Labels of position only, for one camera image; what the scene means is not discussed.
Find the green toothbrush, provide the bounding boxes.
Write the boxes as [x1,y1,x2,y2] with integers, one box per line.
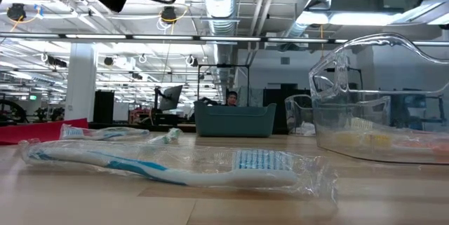
[147,127,185,145]

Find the orange toothbrush yellow bristles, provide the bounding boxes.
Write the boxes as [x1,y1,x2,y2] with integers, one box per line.
[333,132,396,151]

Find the person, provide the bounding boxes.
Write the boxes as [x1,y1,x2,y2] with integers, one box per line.
[224,90,239,107]

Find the teal plastic bin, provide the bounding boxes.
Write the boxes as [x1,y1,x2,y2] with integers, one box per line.
[193,100,278,138]

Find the grey tilted monitor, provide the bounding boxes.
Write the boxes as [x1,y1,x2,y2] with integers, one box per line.
[154,84,184,112]

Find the black partition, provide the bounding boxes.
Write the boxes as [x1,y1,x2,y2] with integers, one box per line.
[262,83,313,135]

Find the long ceiling light strip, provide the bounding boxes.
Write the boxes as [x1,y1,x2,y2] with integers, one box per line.
[0,32,449,46]

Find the clear plastic bin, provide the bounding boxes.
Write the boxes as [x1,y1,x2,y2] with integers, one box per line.
[284,93,316,137]
[308,32,449,165]

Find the wrapped blue toothbrush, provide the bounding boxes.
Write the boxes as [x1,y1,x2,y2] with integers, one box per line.
[58,123,151,142]
[19,139,338,207]

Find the black cabinet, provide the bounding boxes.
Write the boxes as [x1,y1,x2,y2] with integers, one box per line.
[93,89,115,122]

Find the white pillar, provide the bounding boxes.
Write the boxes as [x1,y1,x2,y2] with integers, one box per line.
[64,42,98,123]

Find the red plastic bin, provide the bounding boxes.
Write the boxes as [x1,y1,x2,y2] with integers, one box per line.
[0,117,89,146]

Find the black station frame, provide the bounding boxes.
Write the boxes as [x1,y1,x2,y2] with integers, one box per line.
[196,63,251,109]

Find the black ceiling cable reel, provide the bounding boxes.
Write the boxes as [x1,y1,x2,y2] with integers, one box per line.
[6,2,39,32]
[156,4,190,26]

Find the yellow hanging cord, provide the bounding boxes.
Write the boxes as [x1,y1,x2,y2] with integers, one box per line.
[318,24,326,57]

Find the black curved hose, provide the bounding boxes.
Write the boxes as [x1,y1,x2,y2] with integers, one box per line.
[0,98,28,124]

